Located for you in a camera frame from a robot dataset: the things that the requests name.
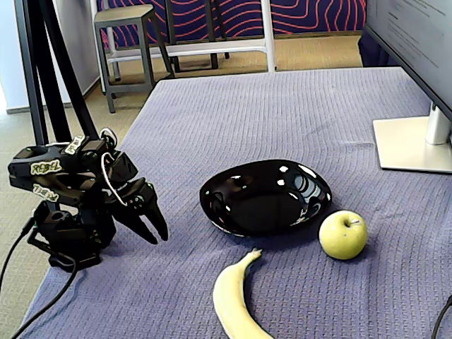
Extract yellow banana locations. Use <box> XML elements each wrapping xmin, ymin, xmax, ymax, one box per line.
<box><xmin>213</xmin><ymin>247</ymin><xmax>280</xmax><ymax>339</ymax></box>

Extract black glossy bowl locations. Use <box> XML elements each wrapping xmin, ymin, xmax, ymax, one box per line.
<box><xmin>198</xmin><ymin>159</ymin><xmax>333</xmax><ymax>238</ymax></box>

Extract blue woven table cloth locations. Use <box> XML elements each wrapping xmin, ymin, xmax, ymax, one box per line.
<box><xmin>20</xmin><ymin>66</ymin><xmax>452</xmax><ymax>339</ymax></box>

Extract grey metal stool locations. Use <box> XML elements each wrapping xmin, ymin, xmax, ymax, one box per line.
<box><xmin>93</xmin><ymin>4</ymin><xmax>176</xmax><ymax>114</ymax></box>

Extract black chair legs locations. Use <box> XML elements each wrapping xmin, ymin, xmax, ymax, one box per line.
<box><xmin>165</xmin><ymin>0</ymin><xmax>231</xmax><ymax>73</ymax></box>

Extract green apple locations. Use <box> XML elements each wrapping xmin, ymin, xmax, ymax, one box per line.
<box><xmin>319</xmin><ymin>210</ymin><xmax>369</xmax><ymax>261</ymax></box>

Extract purple panel with red waves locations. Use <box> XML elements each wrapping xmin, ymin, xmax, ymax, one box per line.
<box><xmin>97</xmin><ymin>0</ymin><xmax>368</xmax><ymax>49</ymax></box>

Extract silver monitor stand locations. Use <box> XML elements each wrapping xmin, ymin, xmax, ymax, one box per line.
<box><xmin>372</xmin><ymin>101</ymin><xmax>452</xmax><ymax>174</ymax></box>

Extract dark blue seat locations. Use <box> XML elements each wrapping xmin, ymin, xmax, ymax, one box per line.
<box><xmin>357</xmin><ymin>32</ymin><xmax>403</xmax><ymax>69</ymax></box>

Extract computer monitor screen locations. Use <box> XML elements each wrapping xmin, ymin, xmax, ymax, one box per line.
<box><xmin>363</xmin><ymin>0</ymin><xmax>452</xmax><ymax>123</ymax></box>

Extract white red servo wire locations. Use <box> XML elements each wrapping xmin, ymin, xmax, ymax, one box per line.
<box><xmin>100</xmin><ymin>129</ymin><xmax>129</xmax><ymax>206</ymax></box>

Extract thick black usb cable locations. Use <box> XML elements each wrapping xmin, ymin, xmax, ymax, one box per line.
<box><xmin>9</xmin><ymin>252</ymin><xmax>78</xmax><ymax>339</ymax></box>

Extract thin black power cable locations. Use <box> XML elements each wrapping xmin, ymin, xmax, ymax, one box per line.
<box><xmin>0</xmin><ymin>218</ymin><xmax>36</xmax><ymax>294</ymax></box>

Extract black camera stand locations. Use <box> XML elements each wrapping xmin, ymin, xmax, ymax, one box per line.
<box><xmin>14</xmin><ymin>0</ymin><xmax>100</xmax><ymax>146</ymax></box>

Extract white metal frame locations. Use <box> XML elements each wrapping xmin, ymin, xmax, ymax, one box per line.
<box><xmin>90</xmin><ymin>0</ymin><xmax>277</xmax><ymax>85</ymax></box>

